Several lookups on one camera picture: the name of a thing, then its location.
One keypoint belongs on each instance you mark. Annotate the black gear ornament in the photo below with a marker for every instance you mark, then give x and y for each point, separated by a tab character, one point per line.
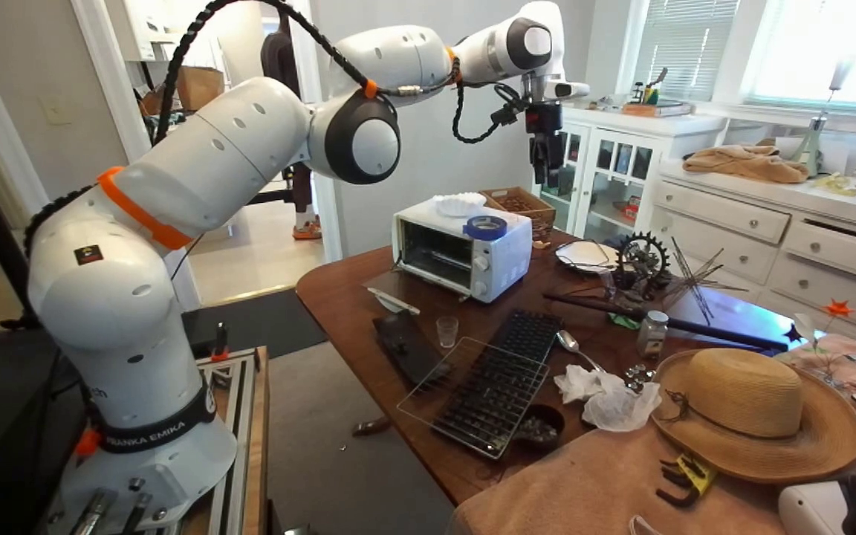
647	268

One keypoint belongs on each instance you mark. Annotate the brown crumpled cloth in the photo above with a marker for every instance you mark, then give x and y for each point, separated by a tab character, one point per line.
744	165

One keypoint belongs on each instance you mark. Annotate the brown wicker basket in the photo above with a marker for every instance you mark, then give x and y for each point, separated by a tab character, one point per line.
534	205

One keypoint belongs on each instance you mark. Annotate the white scalloped bowl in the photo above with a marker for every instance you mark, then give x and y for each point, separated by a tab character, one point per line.
457	205

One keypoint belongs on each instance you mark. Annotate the white dresser with drawers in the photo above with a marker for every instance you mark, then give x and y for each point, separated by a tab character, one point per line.
728	219

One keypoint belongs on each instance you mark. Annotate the white glass-door cabinet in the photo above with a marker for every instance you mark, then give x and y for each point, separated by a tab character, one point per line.
647	127

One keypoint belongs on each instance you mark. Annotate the bright window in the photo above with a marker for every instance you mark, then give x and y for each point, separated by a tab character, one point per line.
826	48

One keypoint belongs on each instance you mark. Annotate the small dark round dish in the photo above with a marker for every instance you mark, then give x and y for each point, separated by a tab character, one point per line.
546	430

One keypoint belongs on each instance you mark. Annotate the glass vase with stem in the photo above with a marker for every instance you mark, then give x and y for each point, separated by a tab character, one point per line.
821	150

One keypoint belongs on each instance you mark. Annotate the dark floor mat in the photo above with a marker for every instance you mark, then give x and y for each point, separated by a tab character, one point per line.
259	323

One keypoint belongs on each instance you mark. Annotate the yellow and black pliers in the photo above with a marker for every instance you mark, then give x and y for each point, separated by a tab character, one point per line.
693	474

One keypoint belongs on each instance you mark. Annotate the tan table cloth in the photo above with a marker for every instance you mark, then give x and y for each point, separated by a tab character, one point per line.
588	485

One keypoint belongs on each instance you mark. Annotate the long black rod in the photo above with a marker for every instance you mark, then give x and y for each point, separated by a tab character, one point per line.
588	303

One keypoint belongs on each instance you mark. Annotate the small dark floor object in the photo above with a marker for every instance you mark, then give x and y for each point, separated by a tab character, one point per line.
372	427

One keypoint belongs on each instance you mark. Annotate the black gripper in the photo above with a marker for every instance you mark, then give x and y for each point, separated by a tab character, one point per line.
548	128

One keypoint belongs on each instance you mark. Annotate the white flat plastic strip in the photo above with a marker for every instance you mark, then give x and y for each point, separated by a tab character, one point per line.
393	300

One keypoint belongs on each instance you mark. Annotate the white plate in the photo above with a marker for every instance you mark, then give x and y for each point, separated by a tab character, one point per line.
588	256

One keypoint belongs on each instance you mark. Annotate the crumpled white tissue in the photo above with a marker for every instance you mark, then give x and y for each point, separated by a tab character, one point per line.
582	382

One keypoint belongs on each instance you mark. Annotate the white toaster oven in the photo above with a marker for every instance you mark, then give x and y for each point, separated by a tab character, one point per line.
503	271

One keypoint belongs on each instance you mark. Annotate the straw sun hat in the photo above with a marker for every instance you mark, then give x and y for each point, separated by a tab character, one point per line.
744	397

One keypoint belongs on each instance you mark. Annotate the metal spoon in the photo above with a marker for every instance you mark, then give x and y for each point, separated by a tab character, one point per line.
566	341

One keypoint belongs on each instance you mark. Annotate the orange paper flower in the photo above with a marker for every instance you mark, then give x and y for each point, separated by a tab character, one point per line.
836	311

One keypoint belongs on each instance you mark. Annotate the clear plastic bag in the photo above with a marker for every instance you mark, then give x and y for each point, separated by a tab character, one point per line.
624	406

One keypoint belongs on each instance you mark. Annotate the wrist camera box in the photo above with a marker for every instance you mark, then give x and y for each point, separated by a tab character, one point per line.
572	89

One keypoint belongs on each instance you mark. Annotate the shiny purple board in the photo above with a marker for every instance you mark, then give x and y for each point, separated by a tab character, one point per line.
735	312

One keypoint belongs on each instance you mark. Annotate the person in dark trousers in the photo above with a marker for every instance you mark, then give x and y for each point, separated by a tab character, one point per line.
305	196

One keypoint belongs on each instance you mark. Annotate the tray with pens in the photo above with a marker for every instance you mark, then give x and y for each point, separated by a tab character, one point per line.
656	107

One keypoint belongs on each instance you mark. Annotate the small glass jar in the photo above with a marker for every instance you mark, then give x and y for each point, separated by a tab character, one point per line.
653	335

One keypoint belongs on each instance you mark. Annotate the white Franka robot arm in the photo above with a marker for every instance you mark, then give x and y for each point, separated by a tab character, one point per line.
120	299

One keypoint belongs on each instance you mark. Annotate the cardboard box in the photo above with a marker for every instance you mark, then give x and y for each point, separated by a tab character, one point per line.
207	83

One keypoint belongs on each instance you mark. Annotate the black computer keyboard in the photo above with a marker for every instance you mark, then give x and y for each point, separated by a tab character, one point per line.
508	388

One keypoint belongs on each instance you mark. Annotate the white rounded device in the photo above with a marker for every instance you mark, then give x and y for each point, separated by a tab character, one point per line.
809	507

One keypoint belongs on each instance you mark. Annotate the clear shot glass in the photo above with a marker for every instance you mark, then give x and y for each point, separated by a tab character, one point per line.
447	335

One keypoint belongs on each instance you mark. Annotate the aluminium and wood robot stand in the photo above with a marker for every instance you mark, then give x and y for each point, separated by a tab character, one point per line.
251	427

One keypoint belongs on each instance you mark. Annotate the blue masking tape roll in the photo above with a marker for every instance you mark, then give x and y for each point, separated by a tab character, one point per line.
485	231

